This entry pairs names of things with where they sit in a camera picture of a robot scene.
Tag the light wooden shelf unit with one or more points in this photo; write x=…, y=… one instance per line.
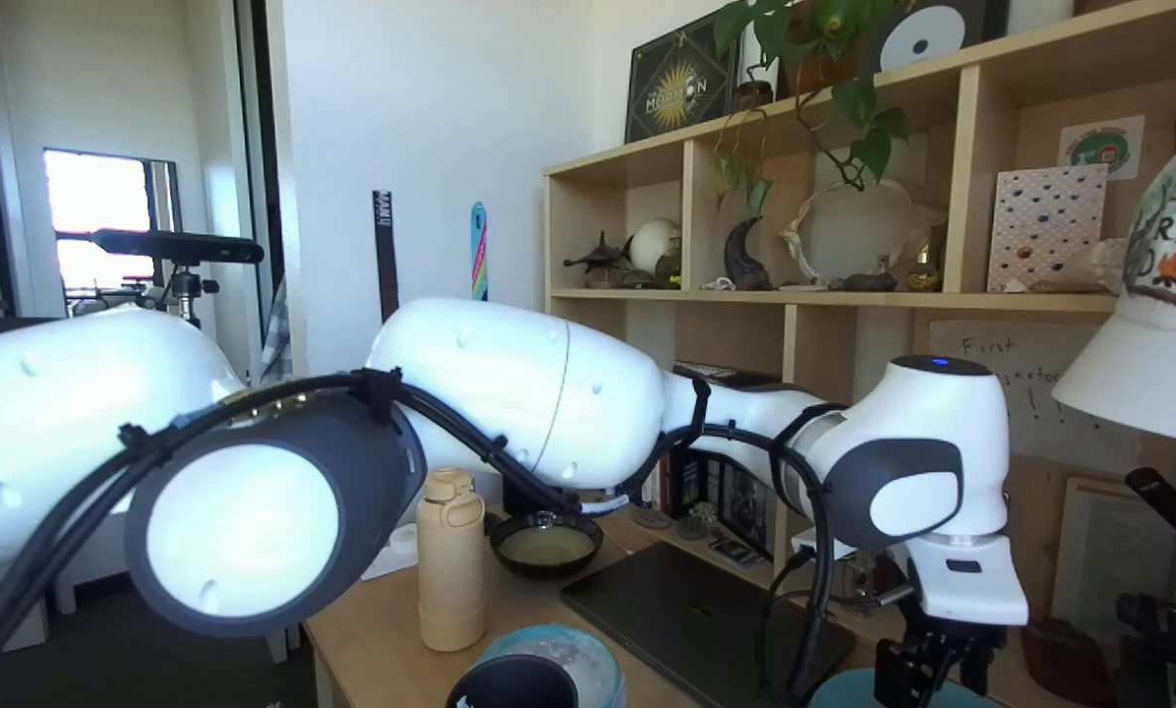
x=825, y=326

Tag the green trailing houseplant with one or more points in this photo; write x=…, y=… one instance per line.
x=863, y=103

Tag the cream water bottle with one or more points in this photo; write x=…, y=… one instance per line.
x=453, y=574

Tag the green tree drawing card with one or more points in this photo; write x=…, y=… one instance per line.
x=1102, y=148

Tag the white dotted card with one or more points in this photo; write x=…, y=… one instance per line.
x=1049, y=229

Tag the black white microscope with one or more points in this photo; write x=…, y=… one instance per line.
x=1171, y=630

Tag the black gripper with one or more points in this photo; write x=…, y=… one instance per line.
x=942, y=663

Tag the black stereo camera bar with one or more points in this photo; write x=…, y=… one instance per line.
x=180, y=246

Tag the dark framed art print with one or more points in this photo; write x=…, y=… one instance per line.
x=677, y=85

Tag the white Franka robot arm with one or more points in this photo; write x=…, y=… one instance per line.
x=510, y=379

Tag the black frame group photo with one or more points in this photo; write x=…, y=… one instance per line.
x=748, y=511

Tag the black mat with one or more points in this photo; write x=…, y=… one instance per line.
x=706, y=630

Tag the black bowl cream inside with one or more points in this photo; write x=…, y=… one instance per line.
x=543, y=545

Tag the door window pane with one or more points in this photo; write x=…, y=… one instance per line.
x=100, y=199

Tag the white printed baseball cap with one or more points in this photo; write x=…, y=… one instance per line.
x=1159, y=356

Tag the dark shark figurine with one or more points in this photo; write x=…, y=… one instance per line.
x=599, y=257

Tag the black mug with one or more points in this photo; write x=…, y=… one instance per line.
x=512, y=684

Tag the rainbow striped ribbon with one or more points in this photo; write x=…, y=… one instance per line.
x=480, y=250

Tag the small brown dish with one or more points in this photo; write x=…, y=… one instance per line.
x=1067, y=657

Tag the pale framed picture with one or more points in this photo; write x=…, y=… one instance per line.
x=1099, y=562

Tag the white round vase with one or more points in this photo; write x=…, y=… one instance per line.
x=863, y=236

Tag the dark crescent ornament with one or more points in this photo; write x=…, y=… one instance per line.
x=744, y=257

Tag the silver compact disc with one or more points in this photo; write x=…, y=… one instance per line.
x=926, y=42

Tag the small brass figurine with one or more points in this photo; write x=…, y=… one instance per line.
x=926, y=261

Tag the white egg ornament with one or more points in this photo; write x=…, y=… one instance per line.
x=652, y=246

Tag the medal on dark red ribbon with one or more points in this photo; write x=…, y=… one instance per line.
x=386, y=257

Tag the clear container teal lid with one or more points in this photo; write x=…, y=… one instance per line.
x=580, y=653

